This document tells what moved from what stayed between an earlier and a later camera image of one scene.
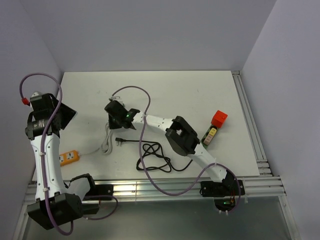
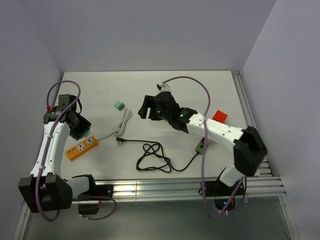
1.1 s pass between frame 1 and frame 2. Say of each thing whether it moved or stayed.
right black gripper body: moved
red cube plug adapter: stayed
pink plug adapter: stayed
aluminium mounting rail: stayed
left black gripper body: moved
